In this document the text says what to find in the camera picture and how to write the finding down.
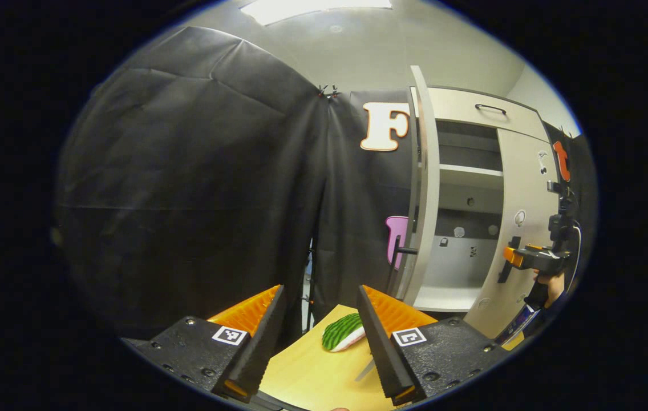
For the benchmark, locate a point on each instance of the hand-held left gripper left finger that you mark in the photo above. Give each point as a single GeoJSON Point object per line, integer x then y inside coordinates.
{"type": "Point", "coordinates": [258, 348]}

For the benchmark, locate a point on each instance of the blue small box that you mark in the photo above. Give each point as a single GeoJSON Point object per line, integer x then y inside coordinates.
{"type": "Point", "coordinates": [518, 324]}

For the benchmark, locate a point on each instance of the black cloth clip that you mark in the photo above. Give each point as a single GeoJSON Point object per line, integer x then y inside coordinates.
{"type": "Point", "coordinates": [322, 91]}
{"type": "Point", "coordinates": [334, 91]}

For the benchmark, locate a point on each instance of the green striped watermelon slice toy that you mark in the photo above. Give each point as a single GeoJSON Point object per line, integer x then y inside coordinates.
{"type": "Point", "coordinates": [342, 331]}

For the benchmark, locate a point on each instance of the white door with cherry sticker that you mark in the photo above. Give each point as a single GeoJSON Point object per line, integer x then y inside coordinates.
{"type": "Point", "coordinates": [523, 182]}

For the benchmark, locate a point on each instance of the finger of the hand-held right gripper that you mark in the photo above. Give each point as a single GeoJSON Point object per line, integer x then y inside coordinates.
{"type": "Point", "coordinates": [535, 258]}

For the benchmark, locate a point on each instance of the white drawer front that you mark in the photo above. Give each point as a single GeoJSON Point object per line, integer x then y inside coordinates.
{"type": "Point", "coordinates": [455, 105]}

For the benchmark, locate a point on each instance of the white cabinet shelf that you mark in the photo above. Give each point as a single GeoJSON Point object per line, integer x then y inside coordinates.
{"type": "Point", "coordinates": [469, 174]}

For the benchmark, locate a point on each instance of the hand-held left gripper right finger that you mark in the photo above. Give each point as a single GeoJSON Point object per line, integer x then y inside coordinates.
{"type": "Point", "coordinates": [384, 354]}

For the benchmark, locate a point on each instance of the white grey cabinet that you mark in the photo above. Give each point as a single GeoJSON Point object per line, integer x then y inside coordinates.
{"type": "Point", "coordinates": [461, 268]}

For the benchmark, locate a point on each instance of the ceiling light panel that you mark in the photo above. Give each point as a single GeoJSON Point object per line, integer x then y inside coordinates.
{"type": "Point", "coordinates": [312, 8]}

